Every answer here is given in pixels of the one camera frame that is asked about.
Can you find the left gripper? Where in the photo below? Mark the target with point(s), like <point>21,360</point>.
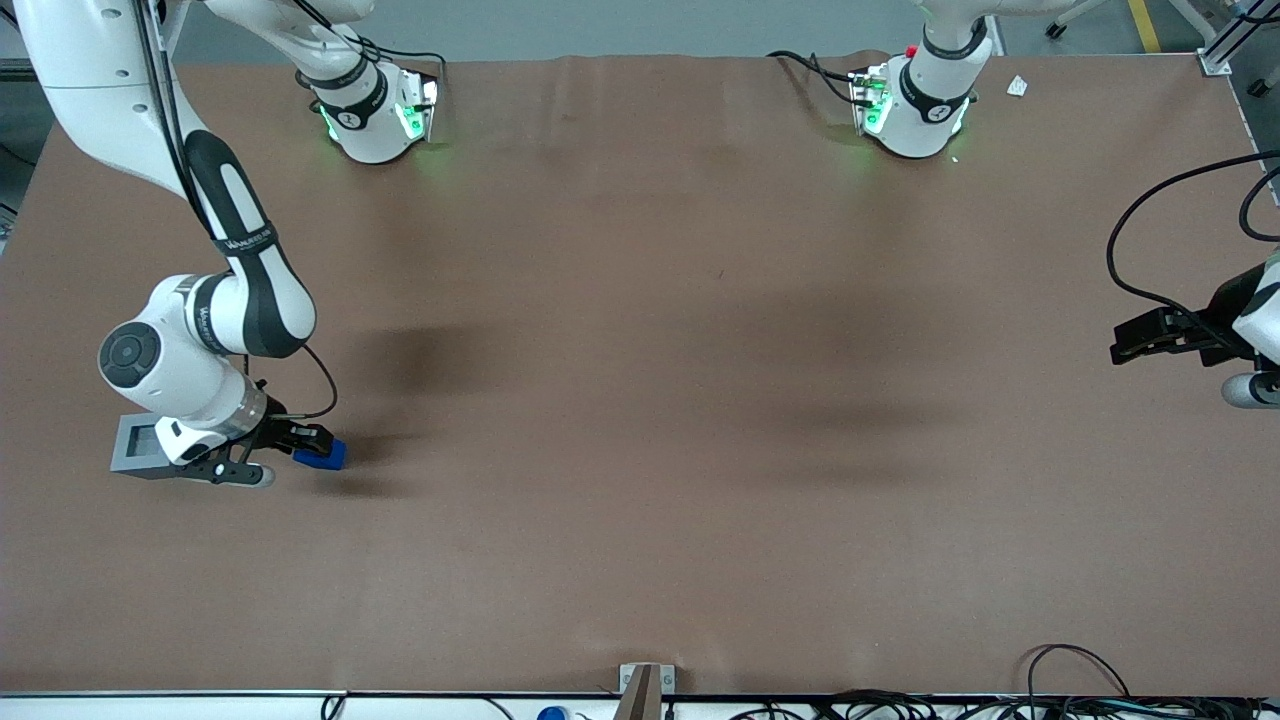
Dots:
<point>1222,308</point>

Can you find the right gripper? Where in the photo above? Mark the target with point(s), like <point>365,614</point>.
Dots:
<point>277,431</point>

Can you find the blue plastic part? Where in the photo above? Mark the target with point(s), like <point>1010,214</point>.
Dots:
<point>330,459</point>

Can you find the gray square base block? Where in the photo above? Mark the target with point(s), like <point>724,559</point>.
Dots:
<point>135,440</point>

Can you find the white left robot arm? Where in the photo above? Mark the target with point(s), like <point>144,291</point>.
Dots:
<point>920,125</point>

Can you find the small black foot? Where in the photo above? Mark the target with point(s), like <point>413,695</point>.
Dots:
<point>1260,87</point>

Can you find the white paper scrap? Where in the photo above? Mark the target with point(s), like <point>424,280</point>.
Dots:
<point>1017,86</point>

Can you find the white stand leg with caster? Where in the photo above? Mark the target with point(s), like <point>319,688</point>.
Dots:
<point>1075,15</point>

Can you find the brown table cover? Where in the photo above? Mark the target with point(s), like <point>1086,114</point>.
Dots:
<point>640,400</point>

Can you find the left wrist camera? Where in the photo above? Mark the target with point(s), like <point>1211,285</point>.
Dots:
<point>1250,390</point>

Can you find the aluminium frame post with bracket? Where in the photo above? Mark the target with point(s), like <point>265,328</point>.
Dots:
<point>1225,45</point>

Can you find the gray metal bracket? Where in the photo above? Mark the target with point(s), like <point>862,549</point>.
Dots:
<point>668,680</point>

